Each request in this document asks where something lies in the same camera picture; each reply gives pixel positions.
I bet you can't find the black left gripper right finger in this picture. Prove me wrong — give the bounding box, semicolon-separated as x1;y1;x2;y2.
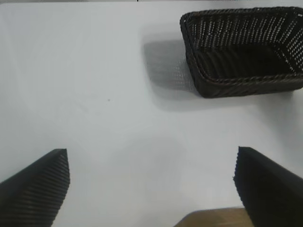
232;146;303;227

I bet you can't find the dark brown woven basket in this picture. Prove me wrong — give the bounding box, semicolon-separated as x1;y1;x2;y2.
179;6;303;99

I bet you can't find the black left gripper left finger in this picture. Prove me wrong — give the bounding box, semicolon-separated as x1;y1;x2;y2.
0;148;71;227

